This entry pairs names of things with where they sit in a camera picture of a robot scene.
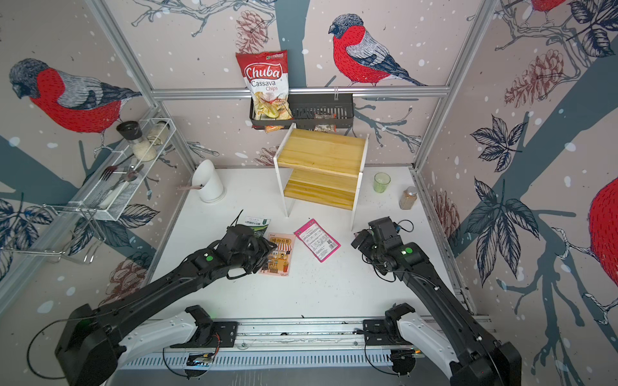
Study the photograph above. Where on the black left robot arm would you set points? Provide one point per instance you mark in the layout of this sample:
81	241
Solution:
91	345

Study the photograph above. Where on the pink flower seed bag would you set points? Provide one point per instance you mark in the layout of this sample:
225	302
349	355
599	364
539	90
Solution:
321	244

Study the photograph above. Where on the red Chuba chips bag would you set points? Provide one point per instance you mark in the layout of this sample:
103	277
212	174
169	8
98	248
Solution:
266	77

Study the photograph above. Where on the black wall basket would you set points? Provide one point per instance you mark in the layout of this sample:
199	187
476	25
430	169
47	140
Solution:
304	107

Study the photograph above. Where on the orange shop seed bag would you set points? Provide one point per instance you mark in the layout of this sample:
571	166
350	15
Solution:
279	261

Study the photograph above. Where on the brown spice jar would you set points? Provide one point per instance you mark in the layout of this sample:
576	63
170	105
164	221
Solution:
408	198

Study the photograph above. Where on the chrome wire hook rack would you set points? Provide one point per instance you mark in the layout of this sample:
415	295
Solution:
52	233

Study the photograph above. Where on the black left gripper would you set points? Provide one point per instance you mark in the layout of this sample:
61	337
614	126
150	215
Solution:
265	248

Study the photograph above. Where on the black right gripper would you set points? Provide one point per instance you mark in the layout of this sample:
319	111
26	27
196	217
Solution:
362	247

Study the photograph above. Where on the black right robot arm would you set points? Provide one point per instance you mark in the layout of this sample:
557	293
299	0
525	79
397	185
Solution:
457	344

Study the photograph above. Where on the white wire wall rack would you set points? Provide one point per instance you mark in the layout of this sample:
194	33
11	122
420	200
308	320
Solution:
99	202

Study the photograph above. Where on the black lid shaker jar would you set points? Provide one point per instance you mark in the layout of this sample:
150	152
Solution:
142	149

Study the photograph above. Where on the green glass cup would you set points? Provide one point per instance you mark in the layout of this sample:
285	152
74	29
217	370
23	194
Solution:
381	182

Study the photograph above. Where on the white utensil holder cup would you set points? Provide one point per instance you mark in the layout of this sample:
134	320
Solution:
210	188

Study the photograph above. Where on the metal spoon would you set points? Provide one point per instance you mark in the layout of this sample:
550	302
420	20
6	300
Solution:
128	177

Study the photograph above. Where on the metal fork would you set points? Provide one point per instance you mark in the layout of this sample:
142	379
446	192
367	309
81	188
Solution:
107	173

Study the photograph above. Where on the green leaf seed bag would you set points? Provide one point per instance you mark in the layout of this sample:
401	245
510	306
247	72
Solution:
257	224

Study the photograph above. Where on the snack packet in basket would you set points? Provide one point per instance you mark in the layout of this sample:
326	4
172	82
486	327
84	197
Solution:
325	124

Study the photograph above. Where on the wooden two-tier shelf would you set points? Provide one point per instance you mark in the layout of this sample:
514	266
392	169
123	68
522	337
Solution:
320	168

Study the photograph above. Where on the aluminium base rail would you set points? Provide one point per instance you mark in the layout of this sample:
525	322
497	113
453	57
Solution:
256	344

